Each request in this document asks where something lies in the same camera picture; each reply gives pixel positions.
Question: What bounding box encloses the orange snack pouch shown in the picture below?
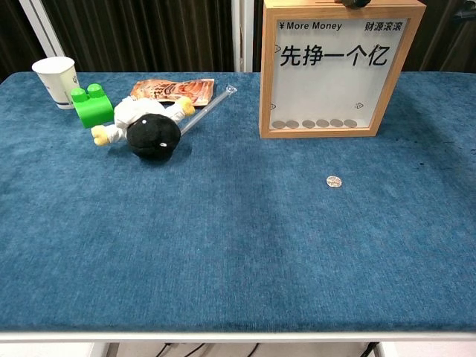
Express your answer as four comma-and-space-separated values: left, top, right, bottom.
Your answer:
129, 77, 216, 108

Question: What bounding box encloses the plush doll with black head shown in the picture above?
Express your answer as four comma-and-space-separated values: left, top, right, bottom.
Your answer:
90, 95, 196, 162

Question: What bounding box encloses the green toy building block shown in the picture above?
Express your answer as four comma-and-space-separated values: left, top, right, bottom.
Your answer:
71, 83, 115, 130

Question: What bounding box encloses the white partition post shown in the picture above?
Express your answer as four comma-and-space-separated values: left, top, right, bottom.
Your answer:
17, 0, 69, 59
231, 0, 255, 73

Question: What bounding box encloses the wooden coin bank box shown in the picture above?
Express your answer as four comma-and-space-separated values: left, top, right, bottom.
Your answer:
259, 0, 428, 140

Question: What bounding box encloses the blue table cloth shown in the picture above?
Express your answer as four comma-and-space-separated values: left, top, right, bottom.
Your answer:
0, 71, 476, 333

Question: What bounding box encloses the white paper cup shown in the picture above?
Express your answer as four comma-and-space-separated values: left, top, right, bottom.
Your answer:
31, 57, 81, 111

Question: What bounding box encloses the clear glass tube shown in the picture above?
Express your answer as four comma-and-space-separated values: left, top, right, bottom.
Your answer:
179, 84, 238, 135

